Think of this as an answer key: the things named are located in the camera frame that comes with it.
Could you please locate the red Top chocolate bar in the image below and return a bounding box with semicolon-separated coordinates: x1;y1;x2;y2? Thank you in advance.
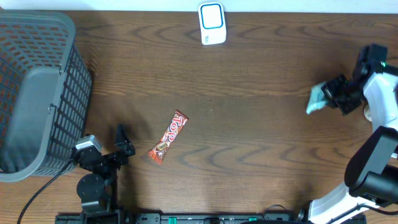
148;110;189;164

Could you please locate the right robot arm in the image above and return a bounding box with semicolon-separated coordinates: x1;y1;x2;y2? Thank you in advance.
297;44;397;223

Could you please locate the grey plastic mesh basket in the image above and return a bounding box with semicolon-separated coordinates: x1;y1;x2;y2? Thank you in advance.
1;10;92;182

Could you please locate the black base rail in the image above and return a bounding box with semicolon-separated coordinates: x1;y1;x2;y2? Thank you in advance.
55;212;368;224

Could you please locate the teal wet wipes pack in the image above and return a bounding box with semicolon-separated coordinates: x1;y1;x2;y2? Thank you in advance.
306;82;328;114

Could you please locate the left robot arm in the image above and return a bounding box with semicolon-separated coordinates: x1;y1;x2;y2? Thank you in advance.
71;124;136;223

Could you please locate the white barcode scanner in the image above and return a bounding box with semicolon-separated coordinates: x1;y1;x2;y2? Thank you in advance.
198;1;226;45

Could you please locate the green lid jar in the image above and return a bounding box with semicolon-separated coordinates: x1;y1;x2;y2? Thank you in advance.
363;105;372;122

